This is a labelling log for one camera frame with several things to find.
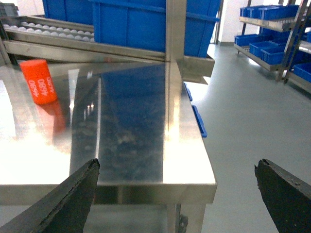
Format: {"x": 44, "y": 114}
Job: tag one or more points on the large blue plastic bin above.
{"x": 141, "y": 24}

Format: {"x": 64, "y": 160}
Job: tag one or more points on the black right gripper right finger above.
{"x": 286, "y": 197}

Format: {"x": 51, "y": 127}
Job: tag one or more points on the steel shelf with blue bins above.
{"x": 283, "y": 43}

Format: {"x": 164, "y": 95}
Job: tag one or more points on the steel roller rack frame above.
{"x": 14, "y": 43}

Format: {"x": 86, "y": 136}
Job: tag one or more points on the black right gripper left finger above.
{"x": 64, "y": 209}

